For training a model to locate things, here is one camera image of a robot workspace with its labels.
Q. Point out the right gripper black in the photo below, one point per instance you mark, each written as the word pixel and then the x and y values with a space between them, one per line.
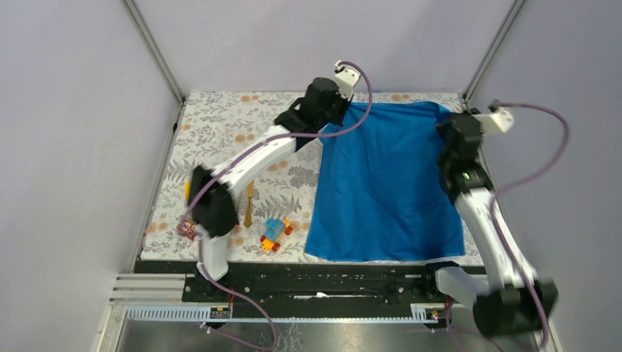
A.
pixel 444 125

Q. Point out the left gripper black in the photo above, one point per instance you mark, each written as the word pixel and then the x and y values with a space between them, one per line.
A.
pixel 344 104

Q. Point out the blue cloth napkin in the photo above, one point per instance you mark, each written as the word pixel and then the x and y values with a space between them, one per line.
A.
pixel 379 195

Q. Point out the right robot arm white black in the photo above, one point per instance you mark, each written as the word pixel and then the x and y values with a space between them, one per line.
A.
pixel 513 300

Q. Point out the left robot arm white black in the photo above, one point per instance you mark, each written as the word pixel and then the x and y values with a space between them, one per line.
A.
pixel 212 192

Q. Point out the blue orange toy car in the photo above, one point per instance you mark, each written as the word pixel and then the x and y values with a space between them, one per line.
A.
pixel 274 231

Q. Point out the yellow toy block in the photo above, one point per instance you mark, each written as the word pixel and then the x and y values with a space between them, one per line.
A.
pixel 187 190

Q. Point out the red owl toy block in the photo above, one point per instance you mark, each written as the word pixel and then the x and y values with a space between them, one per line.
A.
pixel 187 229

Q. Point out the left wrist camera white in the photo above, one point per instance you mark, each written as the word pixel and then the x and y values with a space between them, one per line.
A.
pixel 346 76

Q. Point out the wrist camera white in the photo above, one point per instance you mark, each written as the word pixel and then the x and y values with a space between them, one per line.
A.
pixel 498 120
pixel 346 76

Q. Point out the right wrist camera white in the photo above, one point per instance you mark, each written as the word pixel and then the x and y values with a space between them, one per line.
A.
pixel 498 120

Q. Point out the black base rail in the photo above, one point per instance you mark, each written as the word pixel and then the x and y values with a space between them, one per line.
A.
pixel 318 291

